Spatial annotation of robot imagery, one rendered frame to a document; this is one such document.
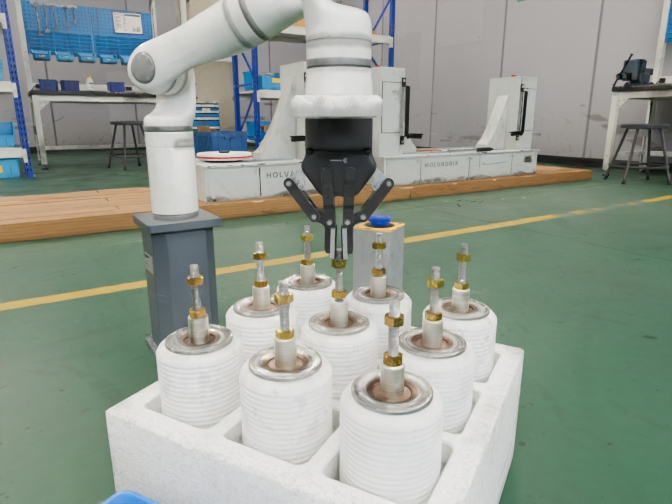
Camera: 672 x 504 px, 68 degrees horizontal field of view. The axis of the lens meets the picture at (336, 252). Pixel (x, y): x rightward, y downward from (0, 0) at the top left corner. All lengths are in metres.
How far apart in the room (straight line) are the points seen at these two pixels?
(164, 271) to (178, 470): 0.54
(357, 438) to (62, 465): 0.54
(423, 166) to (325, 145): 2.85
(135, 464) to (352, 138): 0.43
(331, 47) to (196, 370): 0.36
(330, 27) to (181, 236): 0.61
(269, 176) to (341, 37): 2.25
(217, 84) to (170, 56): 6.05
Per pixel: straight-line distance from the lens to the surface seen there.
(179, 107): 1.06
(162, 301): 1.08
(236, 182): 2.69
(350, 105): 0.50
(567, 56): 6.31
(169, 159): 1.03
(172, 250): 1.04
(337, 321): 0.61
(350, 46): 0.55
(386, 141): 3.25
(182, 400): 0.59
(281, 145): 2.97
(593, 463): 0.89
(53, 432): 0.98
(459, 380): 0.56
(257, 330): 0.65
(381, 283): 0.71
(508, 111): 4.19
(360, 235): 0.87
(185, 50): 0.98
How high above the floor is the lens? 0.50
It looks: 15 degrees down
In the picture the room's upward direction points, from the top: straight up
